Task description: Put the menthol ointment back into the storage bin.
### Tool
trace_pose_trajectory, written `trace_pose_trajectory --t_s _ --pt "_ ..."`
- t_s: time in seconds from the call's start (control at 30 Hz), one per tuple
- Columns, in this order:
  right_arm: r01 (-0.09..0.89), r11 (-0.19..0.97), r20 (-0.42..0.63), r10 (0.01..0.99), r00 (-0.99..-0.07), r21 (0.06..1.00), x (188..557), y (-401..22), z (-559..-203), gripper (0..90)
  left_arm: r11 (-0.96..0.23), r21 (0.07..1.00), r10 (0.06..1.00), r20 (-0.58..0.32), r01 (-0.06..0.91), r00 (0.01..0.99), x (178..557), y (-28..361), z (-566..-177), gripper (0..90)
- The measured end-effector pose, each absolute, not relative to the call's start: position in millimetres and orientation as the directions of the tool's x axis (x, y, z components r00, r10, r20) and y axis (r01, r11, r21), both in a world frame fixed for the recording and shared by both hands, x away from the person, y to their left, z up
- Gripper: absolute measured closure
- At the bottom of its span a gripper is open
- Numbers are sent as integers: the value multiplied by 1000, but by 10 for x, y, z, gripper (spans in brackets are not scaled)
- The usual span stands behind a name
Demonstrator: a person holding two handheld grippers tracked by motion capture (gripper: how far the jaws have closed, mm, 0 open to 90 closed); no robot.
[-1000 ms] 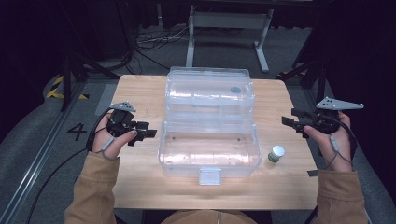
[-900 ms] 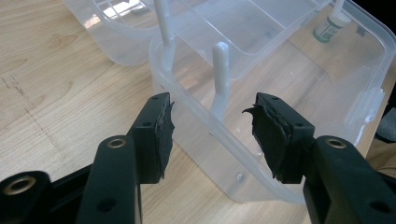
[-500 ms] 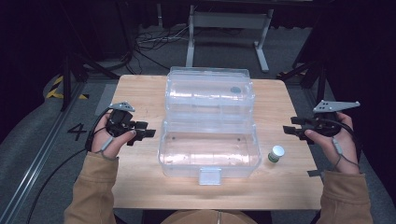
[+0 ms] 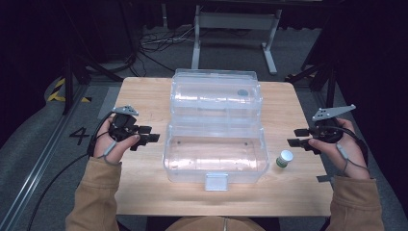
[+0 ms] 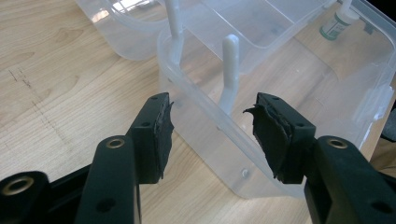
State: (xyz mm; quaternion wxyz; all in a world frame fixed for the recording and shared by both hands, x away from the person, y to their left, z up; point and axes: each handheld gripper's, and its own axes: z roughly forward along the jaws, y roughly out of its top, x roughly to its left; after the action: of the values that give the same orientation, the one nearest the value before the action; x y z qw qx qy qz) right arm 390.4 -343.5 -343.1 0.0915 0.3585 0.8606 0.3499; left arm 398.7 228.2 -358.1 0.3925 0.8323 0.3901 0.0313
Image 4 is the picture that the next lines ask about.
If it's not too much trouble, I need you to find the clear plastic storage box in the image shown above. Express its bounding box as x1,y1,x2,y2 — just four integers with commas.
162,67,270,193

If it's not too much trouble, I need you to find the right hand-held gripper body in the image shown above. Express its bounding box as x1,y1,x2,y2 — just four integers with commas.
307,104,357,144

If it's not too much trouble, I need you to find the person's right hand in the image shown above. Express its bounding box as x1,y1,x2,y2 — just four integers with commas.
309,118,370,180

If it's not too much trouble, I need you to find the bundle of floor cables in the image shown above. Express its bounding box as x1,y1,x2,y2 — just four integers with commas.
138,27,196,80

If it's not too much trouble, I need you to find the yellow black floor tape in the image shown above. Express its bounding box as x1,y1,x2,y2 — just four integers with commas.
47,77,92,104

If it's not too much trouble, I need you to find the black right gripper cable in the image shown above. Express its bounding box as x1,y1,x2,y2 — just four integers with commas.
320,125,370,231

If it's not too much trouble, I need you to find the person's left hand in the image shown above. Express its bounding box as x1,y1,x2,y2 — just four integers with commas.
93,116,141,165

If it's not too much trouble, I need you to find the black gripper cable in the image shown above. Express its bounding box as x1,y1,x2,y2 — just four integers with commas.
320,125,370,231
27,110,114,231

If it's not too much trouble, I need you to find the black metal stand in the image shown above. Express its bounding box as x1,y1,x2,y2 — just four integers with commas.
62,54,124,116
285,61,338,112

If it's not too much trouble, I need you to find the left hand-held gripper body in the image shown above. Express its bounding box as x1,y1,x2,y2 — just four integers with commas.
109,105,140,142

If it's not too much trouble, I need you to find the person's torso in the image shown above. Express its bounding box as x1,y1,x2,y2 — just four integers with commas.
165,216,268,231

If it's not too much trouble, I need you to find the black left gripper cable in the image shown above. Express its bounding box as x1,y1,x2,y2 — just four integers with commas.
27,110,114,231

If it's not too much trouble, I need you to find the grey wrist strap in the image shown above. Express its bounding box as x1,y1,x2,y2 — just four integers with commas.
335,142,370,176
97,141,123,167

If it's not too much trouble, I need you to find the small white medicine bottle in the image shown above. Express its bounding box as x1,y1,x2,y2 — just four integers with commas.
275,149,294,168

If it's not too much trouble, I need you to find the grey metal table frame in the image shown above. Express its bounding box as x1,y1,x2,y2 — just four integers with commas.
191,4,283,76

